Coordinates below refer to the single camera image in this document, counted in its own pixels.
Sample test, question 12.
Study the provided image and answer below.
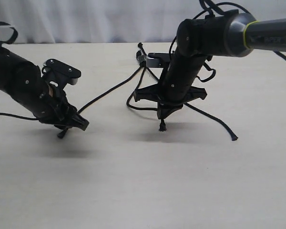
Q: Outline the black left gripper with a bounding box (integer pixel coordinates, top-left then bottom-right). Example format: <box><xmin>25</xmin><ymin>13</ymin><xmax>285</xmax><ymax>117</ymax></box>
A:
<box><xmin>40</xmin><ymin>71</ymin><xmax>89</xmax><ymax>137</ymax></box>

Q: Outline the white backdrop curtain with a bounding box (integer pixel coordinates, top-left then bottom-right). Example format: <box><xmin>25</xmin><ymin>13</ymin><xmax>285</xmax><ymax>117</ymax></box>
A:
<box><xmin>0</xmin><ymin>0</ymin><xmax>286</xmax><ymax>44</ymax></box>

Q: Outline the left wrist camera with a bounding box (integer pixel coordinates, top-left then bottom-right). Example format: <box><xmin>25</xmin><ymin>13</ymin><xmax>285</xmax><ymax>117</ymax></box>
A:
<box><xmin>42</xmin><ymin>59</ymin><xmax>82</xmax><ymax>87</ymax></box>

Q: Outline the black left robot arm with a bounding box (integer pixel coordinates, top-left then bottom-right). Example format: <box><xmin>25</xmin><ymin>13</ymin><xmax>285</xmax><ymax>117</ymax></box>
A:
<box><xmin>0</xmin><ymin>47</ymin><xmax>89</xmax><ymax>138</ymax></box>

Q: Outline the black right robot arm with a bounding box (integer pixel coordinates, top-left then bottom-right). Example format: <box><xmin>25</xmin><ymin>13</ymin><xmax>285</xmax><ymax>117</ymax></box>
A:
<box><xmin>134</xmin><ymin>12</ymin><xmax>286</xmax><ymax>119</ymax></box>

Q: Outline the black rope strand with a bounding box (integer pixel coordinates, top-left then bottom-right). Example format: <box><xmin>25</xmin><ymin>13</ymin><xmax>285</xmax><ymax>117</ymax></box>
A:
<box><xmin>126</xmin><ymin>66</ymin><xmax>168</xmax><ymax>132</ymax></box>
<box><xmin>57</xmin><ymin>49</ymin><xmax>143</xmax><ymax>139</ymax></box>
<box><xmin>138</xmin><ymin>42</ymin><xmax>239</xmax><ymax>141</ymax></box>

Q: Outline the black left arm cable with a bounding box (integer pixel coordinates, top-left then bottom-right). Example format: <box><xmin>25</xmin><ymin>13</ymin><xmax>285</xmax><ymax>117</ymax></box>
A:
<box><xmin>0</xmin><ymin>21</ymin><xmax>41</xmax><ymax>120</ymax></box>

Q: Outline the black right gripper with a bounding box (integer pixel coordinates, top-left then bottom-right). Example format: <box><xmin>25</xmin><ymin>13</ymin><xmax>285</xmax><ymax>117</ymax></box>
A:
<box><xmin>134</xmin><ymin>84</ymin><xmax>207</xmax><ymax>119</ymax></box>

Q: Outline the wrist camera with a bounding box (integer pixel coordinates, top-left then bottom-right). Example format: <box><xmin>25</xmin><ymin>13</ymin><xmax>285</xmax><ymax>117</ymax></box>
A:
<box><xmin>146</xmin><ymin>52</ymin><xmax>171</xmax><ymax>68</ymax></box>
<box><xmin>42</xmin><ymin>59</ymin><xmax>82</xmax><ymax>87</ymax></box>

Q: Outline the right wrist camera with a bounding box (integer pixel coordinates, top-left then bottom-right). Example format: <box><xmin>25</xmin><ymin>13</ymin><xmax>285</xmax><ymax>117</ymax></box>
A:
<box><xmin>146</xmin><ymin>52</ymin><xmax>171</xmax><ymax>68</ymax></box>

